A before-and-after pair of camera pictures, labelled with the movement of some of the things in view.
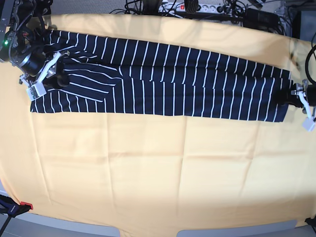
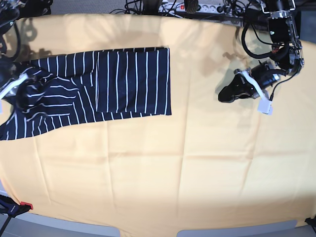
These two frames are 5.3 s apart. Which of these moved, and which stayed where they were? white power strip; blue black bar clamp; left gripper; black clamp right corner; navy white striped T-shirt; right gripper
Moved: right gripper; left gripper; navy white striped T-shirt
Stayed: black clamp right corner; blue black bar clamp; white power strip
